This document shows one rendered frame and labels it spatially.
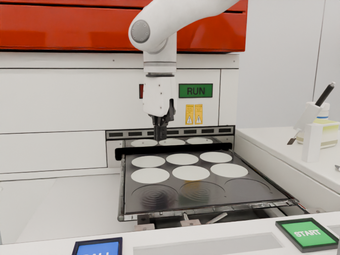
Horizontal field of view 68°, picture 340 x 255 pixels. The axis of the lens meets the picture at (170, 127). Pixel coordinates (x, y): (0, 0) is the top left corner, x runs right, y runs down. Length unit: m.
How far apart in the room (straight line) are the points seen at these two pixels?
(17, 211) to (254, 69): 2.22
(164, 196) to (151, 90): 0.26
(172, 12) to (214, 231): 0.41
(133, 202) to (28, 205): 0.52
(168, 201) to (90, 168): 0.42
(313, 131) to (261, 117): 2.07
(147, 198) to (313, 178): 0.35
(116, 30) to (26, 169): 0.53
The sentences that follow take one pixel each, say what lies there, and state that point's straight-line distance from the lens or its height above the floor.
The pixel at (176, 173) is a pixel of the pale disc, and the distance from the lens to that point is 0.68.
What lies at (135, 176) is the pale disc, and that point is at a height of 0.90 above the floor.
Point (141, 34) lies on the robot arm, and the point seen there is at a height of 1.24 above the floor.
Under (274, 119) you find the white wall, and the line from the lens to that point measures 2.78.
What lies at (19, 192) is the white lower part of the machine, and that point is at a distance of 0.99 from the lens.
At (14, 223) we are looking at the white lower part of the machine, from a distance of 1.05.
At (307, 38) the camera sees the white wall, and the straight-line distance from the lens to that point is 2.90.
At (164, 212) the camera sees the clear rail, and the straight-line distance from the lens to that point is 0.51.
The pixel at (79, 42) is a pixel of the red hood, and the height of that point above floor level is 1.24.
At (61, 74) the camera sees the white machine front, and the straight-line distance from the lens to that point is 0.85.
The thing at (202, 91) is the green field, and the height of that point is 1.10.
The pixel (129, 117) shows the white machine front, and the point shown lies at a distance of 0.84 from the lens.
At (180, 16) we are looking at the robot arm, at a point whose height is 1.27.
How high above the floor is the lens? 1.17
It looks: 13 degrees down
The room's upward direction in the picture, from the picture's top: straight up
